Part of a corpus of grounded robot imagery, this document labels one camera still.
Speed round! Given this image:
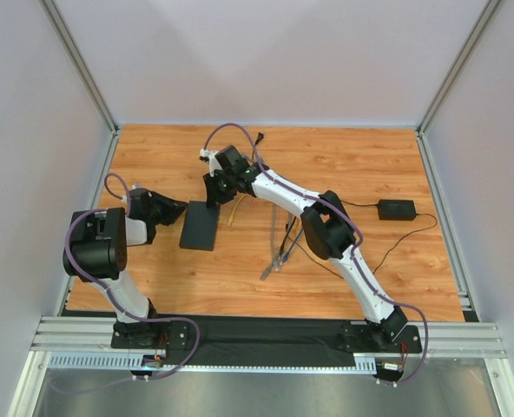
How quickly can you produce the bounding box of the yellow ethernet cable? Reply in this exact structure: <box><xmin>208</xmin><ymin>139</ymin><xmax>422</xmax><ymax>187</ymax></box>
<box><xmin>226</xmin><ymin>193</ymin><xmax>249</xmax><ymax>228</ymax></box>

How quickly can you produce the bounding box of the black network switch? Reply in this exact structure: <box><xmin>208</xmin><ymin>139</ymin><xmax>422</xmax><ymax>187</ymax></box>
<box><xmin>179</xmin><ymin>201</ymin><xmax>220</xmax><ymax>251</ymax></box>

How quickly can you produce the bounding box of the black ethernet cable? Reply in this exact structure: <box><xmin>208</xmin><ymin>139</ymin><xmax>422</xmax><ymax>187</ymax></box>
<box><xmin>278</xmin><ymin>212</ymin><xmax>297</xmax><ymax>255</ymax></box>

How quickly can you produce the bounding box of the blue ethernet cable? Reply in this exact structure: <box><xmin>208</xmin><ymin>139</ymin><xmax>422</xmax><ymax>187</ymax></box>
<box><xmin>280</xmin><ymin>225</ymin><xmax>306</xmax><ymax>265</ymax></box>

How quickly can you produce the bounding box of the black power adapter brick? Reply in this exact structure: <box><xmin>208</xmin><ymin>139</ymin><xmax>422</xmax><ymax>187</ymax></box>
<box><xmin>376</xmin><ymin>199</ymin><xmax>418</xmax><ymax>221</ymax></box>

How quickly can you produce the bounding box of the black adapter output cable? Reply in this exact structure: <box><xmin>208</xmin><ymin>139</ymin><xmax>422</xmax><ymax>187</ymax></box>
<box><xmin>365</xmin><ymin>212</ymin><xmax>439</xmax><ymax>281</ymax></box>

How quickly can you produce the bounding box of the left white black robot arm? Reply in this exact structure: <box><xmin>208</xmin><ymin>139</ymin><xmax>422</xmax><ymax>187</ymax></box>
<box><xmin>63</xmin><ymin>188</ymin><xmax>188</xmax><ymax>349</ymax></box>

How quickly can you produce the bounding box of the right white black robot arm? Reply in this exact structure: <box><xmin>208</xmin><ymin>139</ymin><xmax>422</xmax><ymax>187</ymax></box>
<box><xmin>200</xmin><ymin>145</ymin><xmax>407</xmax><ymax>342</ymax></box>

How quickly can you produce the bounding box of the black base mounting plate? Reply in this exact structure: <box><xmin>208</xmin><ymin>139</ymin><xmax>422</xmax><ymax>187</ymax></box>
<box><xmin>112</xmin><ymin>315</ymin><xmax>423</xmax><ymax>365</ymax></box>

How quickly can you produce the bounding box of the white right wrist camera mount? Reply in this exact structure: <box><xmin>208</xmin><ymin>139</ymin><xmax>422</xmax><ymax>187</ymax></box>
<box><xmin>200</xmin><ymin>149</ymin><xmax>222</xmax><ymax>177</ymax></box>

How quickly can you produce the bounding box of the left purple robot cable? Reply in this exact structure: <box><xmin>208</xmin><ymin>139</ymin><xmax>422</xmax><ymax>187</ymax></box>
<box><xmin>62</xmin><ymin>173</ymin><xmax>201</xmax><ymax>383</ymax></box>

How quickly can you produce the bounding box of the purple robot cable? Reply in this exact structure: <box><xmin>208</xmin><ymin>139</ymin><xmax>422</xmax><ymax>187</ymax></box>
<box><xmin>203</xmin><ymin>122</ymin><xmax>432</xmax><ymax>388</ymax></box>
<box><xmin>62</xmin><ymin>173</ymin><xmax>201</xmax><ymax>383</ymax></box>

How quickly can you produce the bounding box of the black adapter mains cable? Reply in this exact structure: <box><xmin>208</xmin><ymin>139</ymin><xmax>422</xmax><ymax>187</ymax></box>
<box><xmin>250</xmin><ymin>131</ymin><xmax>380</xmax><ymax>209</ymax></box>

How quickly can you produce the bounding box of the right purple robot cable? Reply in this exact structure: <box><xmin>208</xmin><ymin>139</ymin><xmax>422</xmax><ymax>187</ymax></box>
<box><xmin>203</xmin><ymin>122</ymin><xmax>432</xmax><ymax>388</ymax></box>

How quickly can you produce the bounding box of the slotted cable duct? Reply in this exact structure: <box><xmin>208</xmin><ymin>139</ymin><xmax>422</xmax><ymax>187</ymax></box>
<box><xmin>47</xmin><ymin>352</ymin><xmax>377</xmax><ymax>375</ymax></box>

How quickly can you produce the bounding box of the left aluminium frame post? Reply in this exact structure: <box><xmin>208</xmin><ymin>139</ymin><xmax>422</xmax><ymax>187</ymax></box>
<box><xmin>39</xmin><ymin>0</ymin><xmax>121</xmax><ymax>133</ymax></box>

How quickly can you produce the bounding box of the aluminium frame post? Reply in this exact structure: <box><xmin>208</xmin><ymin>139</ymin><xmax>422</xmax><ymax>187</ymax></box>
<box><xmin>416</xmin><ymin>0</ymin><xmax>503</xmax><ymax>134</ymax></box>
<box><xmin>39</xmin><ymin>0</ymin><xmax>121</xmax><ymax>133</ymax></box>

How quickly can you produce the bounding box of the right aluminium frame post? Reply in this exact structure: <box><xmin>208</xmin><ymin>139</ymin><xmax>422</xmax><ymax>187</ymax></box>
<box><xmin>416</xmin><ymin>0</ymin><xmax>503</xmax><ymax>134</ymax></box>

